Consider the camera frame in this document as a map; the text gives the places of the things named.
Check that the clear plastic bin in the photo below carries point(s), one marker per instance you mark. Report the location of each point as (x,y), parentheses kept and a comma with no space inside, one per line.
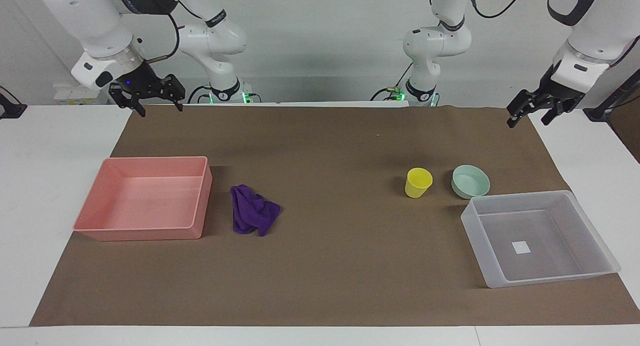
(537,241)

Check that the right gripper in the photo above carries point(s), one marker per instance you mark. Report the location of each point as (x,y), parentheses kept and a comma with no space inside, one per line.
(139,80)

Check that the yellow plastic cup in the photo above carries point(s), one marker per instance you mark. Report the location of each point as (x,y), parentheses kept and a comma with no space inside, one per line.
(417,183)

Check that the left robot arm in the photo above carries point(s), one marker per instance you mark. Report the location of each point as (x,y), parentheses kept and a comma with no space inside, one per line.
(590,31)

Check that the light green bowl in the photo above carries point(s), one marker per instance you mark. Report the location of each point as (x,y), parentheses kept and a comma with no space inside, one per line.
(470,182)

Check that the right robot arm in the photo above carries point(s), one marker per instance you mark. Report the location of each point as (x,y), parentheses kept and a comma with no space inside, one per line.
(95,21)

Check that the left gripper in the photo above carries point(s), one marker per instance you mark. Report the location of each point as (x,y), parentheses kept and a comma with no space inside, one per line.
(559,93)

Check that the black stand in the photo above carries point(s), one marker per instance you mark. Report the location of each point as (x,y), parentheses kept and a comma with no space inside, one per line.
(607,103)
(11,108)

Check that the white and yellow box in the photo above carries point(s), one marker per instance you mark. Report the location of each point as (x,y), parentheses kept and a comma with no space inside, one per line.
(80,95)

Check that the purple cloth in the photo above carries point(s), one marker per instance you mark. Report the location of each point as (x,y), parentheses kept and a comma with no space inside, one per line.
(250,213)

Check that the pink plastic bin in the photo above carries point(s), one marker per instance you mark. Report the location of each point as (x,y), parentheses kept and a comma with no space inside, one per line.
(145,198)

